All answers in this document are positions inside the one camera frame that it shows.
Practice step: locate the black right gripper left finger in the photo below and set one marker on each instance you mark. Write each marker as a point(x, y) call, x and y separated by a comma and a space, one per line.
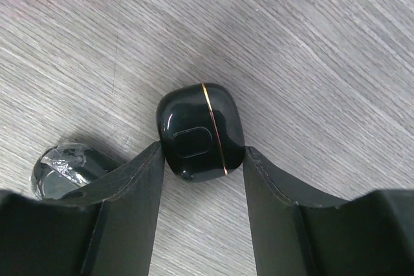
point(104, 228)

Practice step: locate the black plastic-wrapped earbud case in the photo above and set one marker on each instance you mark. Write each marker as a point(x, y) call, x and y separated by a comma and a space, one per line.
point(67, 167)

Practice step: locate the black earbud charging case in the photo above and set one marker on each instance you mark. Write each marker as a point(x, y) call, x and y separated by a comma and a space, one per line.
point(200, 131)

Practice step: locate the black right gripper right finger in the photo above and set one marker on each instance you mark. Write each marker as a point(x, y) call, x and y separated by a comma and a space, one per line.
point(300, 230)

